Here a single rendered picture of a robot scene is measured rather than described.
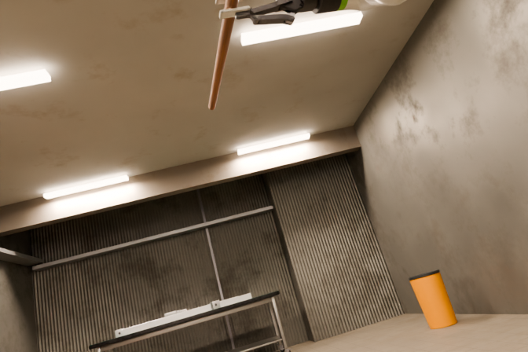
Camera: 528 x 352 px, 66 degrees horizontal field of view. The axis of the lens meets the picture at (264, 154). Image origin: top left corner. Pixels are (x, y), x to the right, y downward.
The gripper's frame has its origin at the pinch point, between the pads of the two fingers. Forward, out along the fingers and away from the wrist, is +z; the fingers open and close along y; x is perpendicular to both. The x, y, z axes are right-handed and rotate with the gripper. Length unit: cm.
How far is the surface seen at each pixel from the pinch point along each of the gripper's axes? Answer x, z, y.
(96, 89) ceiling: 322, 76, -111
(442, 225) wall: 371, -282, 115
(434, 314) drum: 352, -225, 203
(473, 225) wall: 311, -278, 116
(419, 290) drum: 362, -221, 177
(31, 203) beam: 585, 234, -52
